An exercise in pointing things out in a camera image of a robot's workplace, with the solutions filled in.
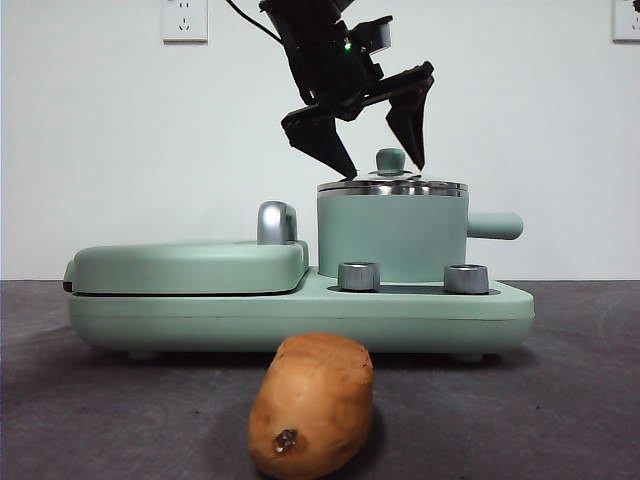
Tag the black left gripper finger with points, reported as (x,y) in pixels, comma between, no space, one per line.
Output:
(410,120)
(322,142)

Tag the glass lid with green knob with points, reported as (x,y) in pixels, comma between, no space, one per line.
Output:
(390,160)

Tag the brown potato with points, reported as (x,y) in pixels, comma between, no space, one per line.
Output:
(310,400)

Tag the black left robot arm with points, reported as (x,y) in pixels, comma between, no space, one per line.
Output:
(300,17)

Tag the silver control knob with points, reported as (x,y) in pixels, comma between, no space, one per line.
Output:
(466,278)
(358,276)

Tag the green breakfast machine base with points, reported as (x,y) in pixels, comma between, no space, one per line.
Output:
(300,320)

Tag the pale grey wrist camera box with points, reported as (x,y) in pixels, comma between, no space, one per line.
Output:
(375,35)

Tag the white wall socket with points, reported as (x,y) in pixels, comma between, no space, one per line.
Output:
(184,20)
(627,20)

